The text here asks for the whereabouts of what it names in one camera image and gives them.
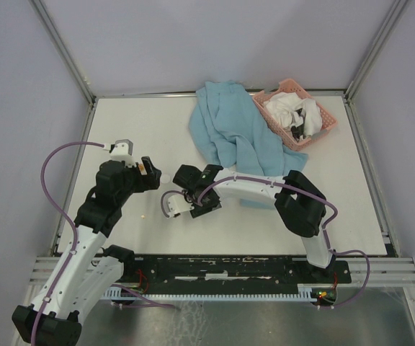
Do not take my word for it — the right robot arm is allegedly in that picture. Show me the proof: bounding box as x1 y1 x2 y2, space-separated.
160 164 338 282

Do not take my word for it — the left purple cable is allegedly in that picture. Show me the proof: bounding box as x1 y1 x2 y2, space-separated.
30 141 176 345

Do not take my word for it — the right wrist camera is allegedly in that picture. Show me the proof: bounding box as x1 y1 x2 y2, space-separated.
166 195 194 218

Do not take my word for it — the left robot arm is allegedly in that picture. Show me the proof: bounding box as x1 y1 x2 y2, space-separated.
12 156 161 345

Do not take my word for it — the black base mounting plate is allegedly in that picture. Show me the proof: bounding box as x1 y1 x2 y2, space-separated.
118 254 352 292

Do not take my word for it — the black object in basket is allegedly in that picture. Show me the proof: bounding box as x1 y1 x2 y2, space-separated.
290 124 306 142

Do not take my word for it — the white cable duct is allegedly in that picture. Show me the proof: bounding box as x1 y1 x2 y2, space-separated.
101 284 320 301

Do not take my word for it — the white bottle cap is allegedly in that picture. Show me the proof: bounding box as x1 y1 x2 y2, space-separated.
160 174 171 184

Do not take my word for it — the white crumpled cloth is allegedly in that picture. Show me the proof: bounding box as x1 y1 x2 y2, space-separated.
264 92 323 138

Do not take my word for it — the light blue cloth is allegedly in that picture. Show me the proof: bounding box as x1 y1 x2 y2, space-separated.
187 80 309 210

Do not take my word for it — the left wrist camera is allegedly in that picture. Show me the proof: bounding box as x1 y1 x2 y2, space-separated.
110 139 136 167

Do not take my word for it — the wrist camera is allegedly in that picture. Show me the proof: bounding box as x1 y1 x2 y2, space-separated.
110 139 136 167
166 195 194 218

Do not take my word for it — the pink perforated plastic basket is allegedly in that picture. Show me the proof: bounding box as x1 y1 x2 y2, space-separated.
253 79 338 151

